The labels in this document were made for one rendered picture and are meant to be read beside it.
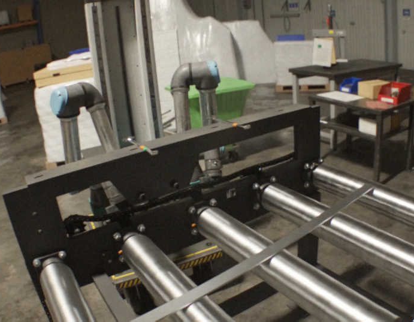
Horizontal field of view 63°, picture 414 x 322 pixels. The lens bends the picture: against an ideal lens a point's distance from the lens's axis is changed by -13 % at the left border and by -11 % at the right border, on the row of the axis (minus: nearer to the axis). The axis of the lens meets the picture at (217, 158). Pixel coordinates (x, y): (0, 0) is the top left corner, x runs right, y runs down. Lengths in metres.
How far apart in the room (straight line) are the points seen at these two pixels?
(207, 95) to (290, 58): 6.11
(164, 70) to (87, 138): 1.31
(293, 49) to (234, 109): 4.14
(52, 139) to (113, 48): 2.86
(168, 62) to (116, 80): 2.93
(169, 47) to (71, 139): 3.33
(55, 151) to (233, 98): 2.27
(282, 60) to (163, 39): 3.58
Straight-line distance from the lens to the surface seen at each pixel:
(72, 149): 1.80
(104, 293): 1.27
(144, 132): 2.16
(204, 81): 1.87
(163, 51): 4.96
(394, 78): 5.57
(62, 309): 1.05
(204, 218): 1.35
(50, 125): 4.74
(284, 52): 7.95
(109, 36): 2.06
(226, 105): 3.93
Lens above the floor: 1.55
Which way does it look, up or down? 21 degrees down
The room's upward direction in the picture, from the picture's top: 5 degrees counter-clockwise
